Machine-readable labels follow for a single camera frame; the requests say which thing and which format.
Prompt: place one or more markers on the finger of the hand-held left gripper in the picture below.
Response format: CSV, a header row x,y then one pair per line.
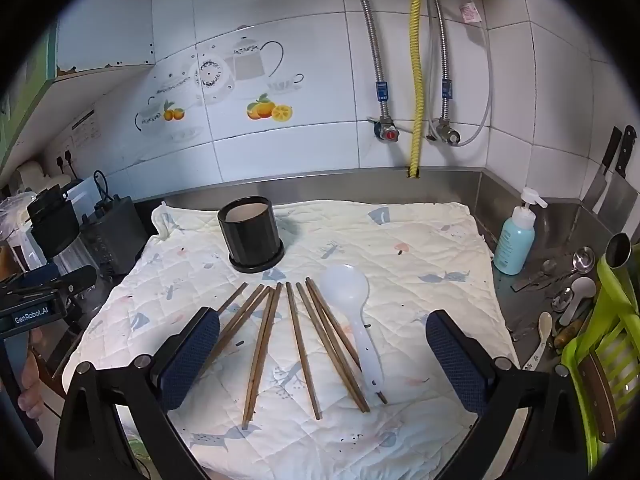
x,y
75,277
30,274

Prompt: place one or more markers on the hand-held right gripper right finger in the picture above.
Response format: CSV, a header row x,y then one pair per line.
x,y
454,357

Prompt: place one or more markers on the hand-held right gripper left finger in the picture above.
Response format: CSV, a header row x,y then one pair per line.
x,y
190,357

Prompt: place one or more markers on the row of wooden chopsticks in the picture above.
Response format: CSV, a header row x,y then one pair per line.
x,y
261,360

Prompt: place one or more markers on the black utensil holder cup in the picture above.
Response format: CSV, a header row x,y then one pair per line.
x,y
247,240

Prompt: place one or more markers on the person's left hand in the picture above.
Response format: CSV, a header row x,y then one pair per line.
x,y
31,397

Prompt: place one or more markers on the black kitchen appliance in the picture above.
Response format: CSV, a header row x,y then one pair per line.
x,y
50,230

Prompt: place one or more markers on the clear plastic bag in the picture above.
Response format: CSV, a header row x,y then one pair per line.
x,y
12,220

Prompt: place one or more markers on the black box appliance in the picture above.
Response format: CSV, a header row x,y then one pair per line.
x,y
117,235

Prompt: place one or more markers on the white ceramic spoon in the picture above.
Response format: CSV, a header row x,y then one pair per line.
x,y
544,322

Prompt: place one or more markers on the white quilted printed cloth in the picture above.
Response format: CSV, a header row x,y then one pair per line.
x,y
400,270

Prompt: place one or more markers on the metal spoon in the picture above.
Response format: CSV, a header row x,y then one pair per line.
x,y
562,300
548,266

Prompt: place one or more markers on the green plastic dish rack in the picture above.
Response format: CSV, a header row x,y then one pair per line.
x,y
580,360

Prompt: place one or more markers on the blue soap pump bottle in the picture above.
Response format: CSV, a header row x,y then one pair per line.
x,y
515,245

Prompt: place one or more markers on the white plastic rice spoon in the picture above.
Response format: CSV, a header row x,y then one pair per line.
x,y
345,287

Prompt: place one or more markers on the metal ladle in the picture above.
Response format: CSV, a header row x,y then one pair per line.
x,y
583,259

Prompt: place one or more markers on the metal cup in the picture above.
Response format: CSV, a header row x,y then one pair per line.
x,y
619,250

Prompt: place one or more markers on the pink paper tag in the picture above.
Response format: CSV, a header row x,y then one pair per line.
x,y
469,12

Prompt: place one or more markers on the wall socket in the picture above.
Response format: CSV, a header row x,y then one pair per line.
x,y
65,157

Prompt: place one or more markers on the white wall label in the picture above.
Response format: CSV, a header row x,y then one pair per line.
x,y
84,129

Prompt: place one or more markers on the green window frame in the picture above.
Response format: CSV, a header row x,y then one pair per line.
x,y
25,110

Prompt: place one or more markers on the white wall shelf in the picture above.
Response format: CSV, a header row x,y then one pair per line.
x,y
100,72

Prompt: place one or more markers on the metal wall valve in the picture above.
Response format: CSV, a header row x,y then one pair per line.
x,y
445,130

